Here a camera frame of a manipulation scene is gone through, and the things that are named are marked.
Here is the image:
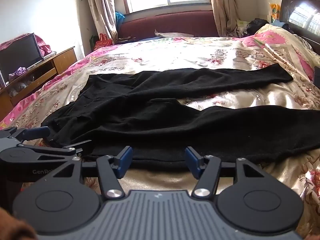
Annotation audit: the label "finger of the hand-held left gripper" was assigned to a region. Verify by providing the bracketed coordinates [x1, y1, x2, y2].
[17, 139, 93, 161]
[0, 126, 51, 144]

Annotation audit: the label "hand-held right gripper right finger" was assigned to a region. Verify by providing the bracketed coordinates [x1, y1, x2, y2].
[184, 146, 270, 201]

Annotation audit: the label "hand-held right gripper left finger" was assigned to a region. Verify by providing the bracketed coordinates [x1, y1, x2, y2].
[49, 146, 133, 201]

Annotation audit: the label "black pants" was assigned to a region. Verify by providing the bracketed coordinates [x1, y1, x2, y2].
[41, 63, 320, 170]

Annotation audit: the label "wooden television cabinet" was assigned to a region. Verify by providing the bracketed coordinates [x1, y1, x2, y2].
[0, 46, 78, 122]

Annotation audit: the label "purple cloth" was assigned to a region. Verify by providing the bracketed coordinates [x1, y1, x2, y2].
[9, 67, 27, 78]

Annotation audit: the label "black television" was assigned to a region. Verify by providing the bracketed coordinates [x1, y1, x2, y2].
[0, 32, 43, 87]

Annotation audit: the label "pink cloth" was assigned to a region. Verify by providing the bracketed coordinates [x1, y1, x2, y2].
[0, 34, 52, 60]

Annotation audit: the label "floral satin bedspread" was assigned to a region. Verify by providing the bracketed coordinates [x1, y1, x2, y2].
[0, 35, 320, 234]

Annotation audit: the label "red bag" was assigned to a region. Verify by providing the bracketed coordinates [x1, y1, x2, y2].
[94, 33, 113, 51]

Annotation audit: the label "white cloth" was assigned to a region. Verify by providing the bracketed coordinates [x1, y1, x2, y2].
[154, 29, 177, 39]

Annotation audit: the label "maroon sofa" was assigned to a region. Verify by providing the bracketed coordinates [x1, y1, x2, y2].
[117, 10, 218, 42]

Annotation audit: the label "blue plastic bag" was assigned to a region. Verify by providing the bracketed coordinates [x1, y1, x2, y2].
[115, 11, 125, 29]

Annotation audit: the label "beige curtain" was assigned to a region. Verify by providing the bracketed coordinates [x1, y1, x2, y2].
[83, 0, 118, 44]
[207, 0, 242, 37]

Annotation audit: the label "pink floral pillow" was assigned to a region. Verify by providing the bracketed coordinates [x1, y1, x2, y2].
[246, 24, 319, 82]

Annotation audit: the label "dark flat object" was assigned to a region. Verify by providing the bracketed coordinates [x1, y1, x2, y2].
[313, 66, 320, 88]

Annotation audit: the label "black bag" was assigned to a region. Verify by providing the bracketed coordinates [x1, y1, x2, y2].
[246, 18, 270, 34]

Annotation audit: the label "blue cloth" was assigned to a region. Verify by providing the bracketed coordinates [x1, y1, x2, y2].
[271, 20, 291, 31]

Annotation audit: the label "yellow orange packet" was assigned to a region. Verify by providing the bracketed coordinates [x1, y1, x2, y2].
[268, 2, 282, 22]

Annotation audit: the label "dark wooden headboard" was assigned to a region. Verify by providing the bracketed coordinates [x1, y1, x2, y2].
[279, 0, 320, 52]

